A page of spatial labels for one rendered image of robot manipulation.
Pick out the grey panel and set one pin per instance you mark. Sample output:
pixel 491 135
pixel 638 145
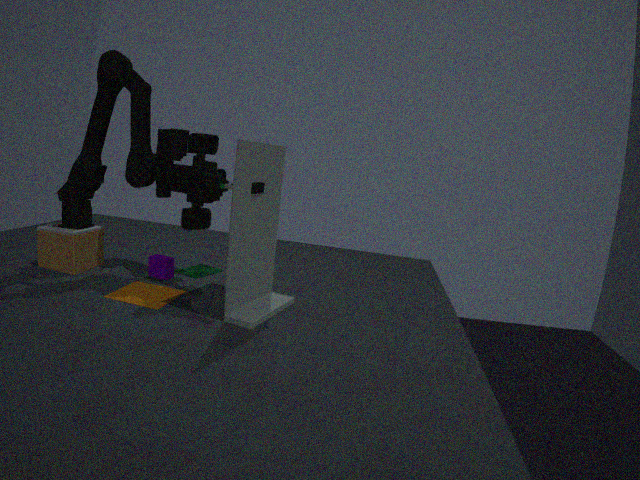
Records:
pixel 256 194

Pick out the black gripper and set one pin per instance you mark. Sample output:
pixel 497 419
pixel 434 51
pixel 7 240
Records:
pixel 191 180

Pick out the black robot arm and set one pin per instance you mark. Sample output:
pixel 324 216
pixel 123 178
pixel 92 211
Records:
pixel 143 166

